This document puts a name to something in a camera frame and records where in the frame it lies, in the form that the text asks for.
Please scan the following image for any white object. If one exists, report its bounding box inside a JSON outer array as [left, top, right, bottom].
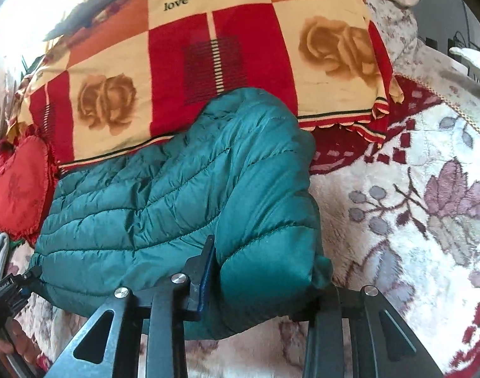
[[448, 46, 480, 87]]

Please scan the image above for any rose print checkered blanket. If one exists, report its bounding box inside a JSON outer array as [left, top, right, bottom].
[[3, 0, 407, 174]]

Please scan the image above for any green puffer jacket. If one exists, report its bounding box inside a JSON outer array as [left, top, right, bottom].
[[29, 87, 335, 341]]

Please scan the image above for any grey floral bed sheet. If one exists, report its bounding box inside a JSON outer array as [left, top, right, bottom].
[[364, 0, 480, 142]]

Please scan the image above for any person's left hand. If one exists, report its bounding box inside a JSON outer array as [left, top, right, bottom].
[[0, 317, 39, 368]]

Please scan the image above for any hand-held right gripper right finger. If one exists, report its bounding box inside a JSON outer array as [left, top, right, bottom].
[[303, 284, 437, 378]]

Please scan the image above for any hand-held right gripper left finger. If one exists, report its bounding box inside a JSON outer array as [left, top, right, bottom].
[[53, 235, 217, 378]]

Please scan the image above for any red heart-shaped frilled pillow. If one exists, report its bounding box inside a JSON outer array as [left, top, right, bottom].
[[0, 134, 61, 245]]

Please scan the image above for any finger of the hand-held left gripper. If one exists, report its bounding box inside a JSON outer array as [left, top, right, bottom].
[[20, 266, 44, 297]]

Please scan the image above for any white maroon plush floral blanket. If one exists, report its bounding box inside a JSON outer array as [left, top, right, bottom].
[[5, 74, 480, 378]]

